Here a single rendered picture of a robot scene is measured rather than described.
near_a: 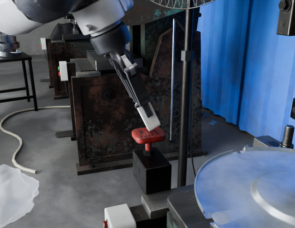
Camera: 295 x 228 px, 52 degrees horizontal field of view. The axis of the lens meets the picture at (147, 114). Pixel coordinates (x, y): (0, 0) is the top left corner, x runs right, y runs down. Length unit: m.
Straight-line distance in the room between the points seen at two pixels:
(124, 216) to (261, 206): 0.30
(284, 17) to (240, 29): 2.18
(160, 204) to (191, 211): 0.24
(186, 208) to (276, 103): 1.99
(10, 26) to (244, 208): 0.46
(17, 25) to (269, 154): 0.48
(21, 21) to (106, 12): 0.14
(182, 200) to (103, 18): 0.33
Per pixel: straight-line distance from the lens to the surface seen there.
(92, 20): 0.56
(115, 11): 0.57
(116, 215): 0.65
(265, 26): 2.43
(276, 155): 0.58
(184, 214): 0.41
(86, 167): 2.03
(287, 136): 0.65
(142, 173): 0.68
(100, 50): 0.58
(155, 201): 0.66
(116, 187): 1.87
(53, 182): 1.98
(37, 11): 0.50
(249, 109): 2.60
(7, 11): 0.55
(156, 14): 1.68
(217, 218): 0.41
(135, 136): 0.66
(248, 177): 0.50
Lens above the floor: 1.03
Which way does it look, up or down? 20 degrees down
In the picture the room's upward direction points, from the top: straight up
